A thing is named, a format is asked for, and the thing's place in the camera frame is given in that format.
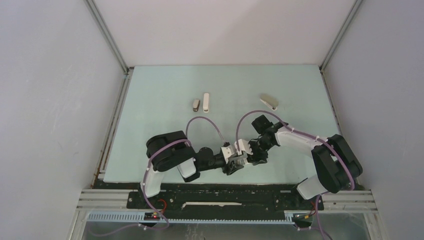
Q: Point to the small grey stapler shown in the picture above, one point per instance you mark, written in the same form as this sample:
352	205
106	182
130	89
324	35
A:
196	105

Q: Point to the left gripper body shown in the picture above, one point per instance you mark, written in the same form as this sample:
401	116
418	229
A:
227	169

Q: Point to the white staple box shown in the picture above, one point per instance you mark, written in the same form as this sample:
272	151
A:
242	161

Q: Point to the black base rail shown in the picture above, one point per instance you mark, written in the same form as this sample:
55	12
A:
225	202

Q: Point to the beige stapler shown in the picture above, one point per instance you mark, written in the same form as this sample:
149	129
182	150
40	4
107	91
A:
269	101

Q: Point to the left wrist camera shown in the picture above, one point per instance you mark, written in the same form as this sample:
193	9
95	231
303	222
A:
228	151

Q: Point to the aluminium frame post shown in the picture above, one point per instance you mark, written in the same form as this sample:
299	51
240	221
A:
340	34
123	88

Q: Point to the left aluminium frame post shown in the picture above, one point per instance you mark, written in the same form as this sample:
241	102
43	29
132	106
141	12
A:
123	88

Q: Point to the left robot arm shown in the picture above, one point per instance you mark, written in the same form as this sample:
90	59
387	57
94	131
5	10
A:
173	150

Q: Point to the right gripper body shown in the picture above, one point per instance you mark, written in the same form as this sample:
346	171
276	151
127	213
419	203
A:
259	148

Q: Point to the white stapler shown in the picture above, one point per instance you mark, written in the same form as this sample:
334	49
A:
206	102

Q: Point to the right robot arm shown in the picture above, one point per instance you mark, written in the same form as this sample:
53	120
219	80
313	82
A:
335	163

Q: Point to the right aluminium frame post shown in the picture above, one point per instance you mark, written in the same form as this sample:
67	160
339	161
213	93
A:
340	34

